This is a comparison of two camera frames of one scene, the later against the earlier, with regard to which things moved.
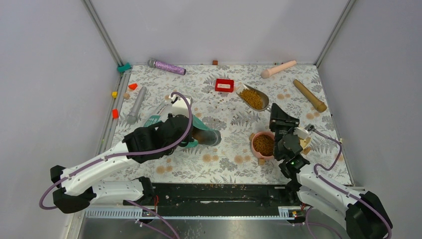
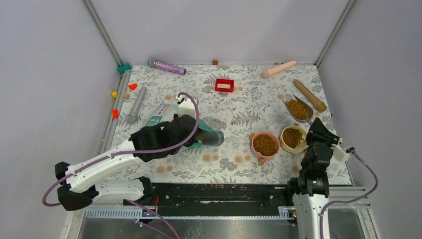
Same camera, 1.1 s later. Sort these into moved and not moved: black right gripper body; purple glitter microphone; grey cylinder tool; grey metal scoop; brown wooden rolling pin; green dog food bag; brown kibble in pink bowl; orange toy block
Moved: grey metal scoop; black right gripper body
Not moved: brown wooden rolling pin; brown kibble in pink bowl; purple glitter microphone; orange toy block; grey cylinder tool; green dog food bag
